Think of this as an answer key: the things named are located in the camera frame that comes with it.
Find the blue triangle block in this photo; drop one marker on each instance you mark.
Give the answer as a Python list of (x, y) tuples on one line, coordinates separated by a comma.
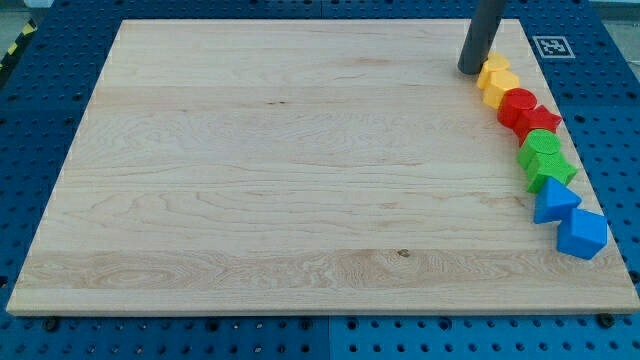
[(554, 202)]

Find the green star block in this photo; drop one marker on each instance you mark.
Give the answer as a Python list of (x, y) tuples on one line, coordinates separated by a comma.
[(544, 166)]

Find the light wooden board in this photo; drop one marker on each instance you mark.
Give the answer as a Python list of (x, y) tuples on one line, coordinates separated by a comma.
[(298, 167)]

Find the blue cube block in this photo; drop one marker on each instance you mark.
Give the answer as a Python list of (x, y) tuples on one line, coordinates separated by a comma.
[(582, 234)]

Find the red star block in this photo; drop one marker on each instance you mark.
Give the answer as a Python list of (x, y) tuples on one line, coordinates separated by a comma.
[(538, 118)]

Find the yellow heart block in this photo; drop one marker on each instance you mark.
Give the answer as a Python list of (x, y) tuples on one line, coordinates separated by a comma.
[(495, 62)]

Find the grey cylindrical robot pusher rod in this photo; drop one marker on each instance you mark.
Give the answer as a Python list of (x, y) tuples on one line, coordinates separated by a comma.
[(480, 35)]

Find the green cylinder block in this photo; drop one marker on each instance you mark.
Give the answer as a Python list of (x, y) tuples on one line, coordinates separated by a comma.
[(538, 141)]

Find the yellow black hazard tape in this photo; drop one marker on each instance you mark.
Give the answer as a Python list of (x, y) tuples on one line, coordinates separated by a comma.
[(18, 47)]

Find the red cylinder block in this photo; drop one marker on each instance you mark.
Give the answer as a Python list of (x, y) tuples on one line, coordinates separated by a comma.
[(513, 103)]

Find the white fiducial marker tag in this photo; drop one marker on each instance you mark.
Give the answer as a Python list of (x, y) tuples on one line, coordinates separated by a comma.
[(553, 47)]

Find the yellow hexagon block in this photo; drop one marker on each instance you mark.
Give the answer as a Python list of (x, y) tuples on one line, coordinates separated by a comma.
[(498, 84)]

